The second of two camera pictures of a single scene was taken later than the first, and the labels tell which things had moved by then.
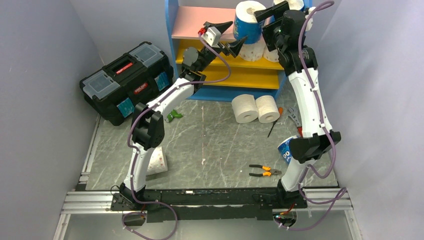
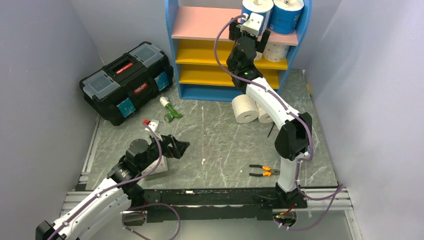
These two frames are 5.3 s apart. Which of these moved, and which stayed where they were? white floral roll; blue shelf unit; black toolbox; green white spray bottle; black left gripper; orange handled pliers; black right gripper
Moved: black right gripper; black left gripper
Stayed: blue shelf unit; green white spray bottle; white floral roll; black toolbox; orange handled pliers
